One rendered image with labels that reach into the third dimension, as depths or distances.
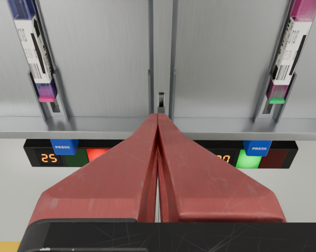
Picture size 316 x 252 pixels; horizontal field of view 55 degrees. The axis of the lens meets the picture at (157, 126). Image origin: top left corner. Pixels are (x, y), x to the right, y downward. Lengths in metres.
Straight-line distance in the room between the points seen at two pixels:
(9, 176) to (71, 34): 0.93
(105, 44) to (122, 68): 0.03
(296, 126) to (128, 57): 0.19
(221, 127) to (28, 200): 0.92
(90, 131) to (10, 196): 0.88
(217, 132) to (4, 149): 0.94
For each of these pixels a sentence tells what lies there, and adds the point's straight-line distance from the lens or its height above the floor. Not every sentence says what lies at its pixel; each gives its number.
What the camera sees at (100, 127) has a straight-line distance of 0.32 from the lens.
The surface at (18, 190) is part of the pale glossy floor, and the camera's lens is 1.17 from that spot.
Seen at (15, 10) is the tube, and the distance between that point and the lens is 0.27.
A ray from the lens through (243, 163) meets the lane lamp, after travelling 0.41.
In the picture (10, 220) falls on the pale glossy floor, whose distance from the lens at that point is 1.20.
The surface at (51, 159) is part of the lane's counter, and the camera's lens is 0.41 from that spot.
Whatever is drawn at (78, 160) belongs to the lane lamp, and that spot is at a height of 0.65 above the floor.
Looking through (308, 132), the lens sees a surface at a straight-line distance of 0.34.
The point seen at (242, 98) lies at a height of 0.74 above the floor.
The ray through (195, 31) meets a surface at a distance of 0.27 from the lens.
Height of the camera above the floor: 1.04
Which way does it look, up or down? 89 degrees down
